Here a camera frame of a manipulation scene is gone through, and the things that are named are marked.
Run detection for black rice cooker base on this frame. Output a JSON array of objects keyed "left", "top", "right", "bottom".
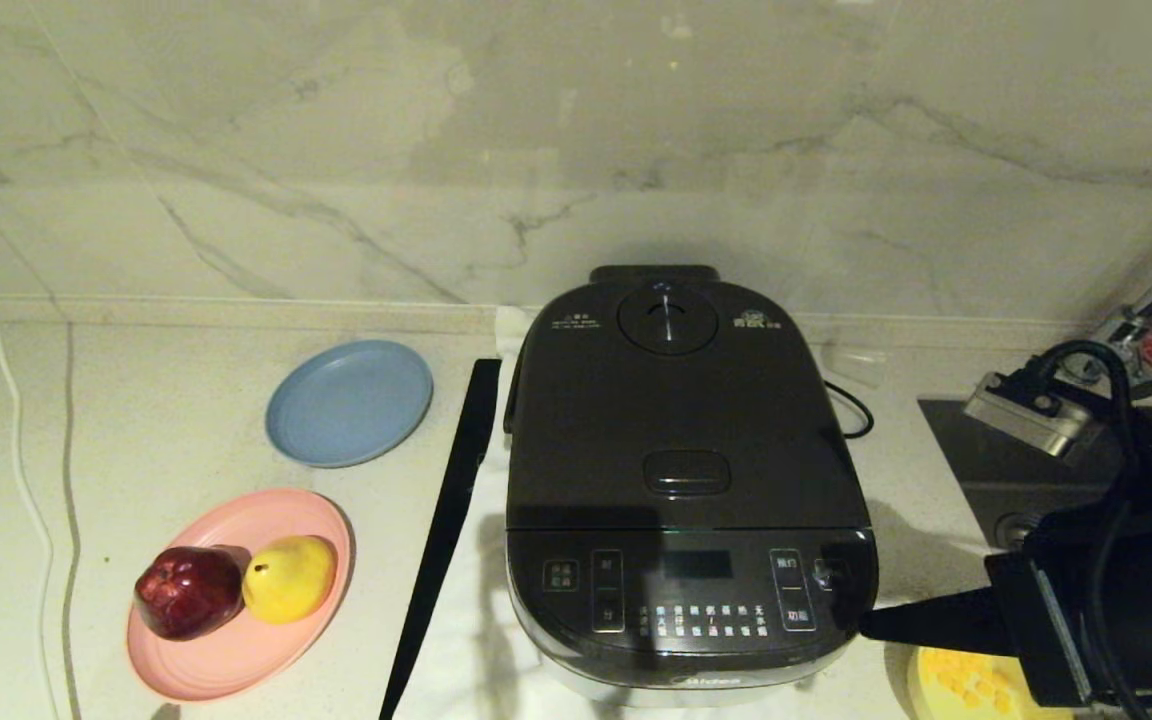
[{"left": 502, "top": 264, "right": 880, "bottom": 707}]

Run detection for yellow bowl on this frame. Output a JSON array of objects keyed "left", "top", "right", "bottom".
[{"left": 907, "top": 645, "right": 1075, "bottom": 720}]

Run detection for long black flat strip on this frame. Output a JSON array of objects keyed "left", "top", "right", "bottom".
[{"left": 379, "top": 359, "right": 503, "bottom": 720}]

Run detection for smooth black arm cable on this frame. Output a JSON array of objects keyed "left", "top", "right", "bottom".
[{"left": 1031, "top": 340, "right": 1152, "bottom": 720}]

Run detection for red apple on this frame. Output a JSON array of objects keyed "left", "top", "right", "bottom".
[{"left": 134, "top": 545, "right": 245, "bottom": 641}]

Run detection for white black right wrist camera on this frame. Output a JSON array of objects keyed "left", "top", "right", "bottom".
[{"left": 963, "top": 370, "right": 1094, "bottom": 458}]

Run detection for yellow corn kernels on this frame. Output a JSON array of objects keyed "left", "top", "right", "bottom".
[{"left": 921, "top": 650, "right": 1019, "bottom": 717}]

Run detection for white cable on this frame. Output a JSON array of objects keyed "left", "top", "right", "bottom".
[{"left": 0, "top": 175, "right": 64, "bottom": 720}]

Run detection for pink plate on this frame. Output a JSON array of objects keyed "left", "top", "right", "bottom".
[{"left": 125, "top": 487, "right": 354, "bottom": 702}]

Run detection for clear plastic cup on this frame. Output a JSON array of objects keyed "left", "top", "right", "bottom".
[{"left": 821, "top": 340, "right": 889, "bottom": 389}]

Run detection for black rice cooker lid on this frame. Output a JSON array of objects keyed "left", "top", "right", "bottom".
[{"left": 506, "top": 278, "right": 873, "bottom": 532}]

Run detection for yellow pear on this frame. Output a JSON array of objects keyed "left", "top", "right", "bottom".
[{"left": 242, "top": 535, "right": 338, "bottom": 625}]

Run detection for black power cord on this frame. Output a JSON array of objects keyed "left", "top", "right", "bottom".
[{"left": 824, "top": 380, "right": 875, "bottom": 440}]

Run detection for blue plate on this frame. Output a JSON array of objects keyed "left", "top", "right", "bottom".
[{"left": 265, "top": 340, "right": 435, "bottom": 468}]

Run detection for chrome faucet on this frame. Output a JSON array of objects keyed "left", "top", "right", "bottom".
[{"left": 1086, "top": 228, "right": 1152, "bottom": 401}]

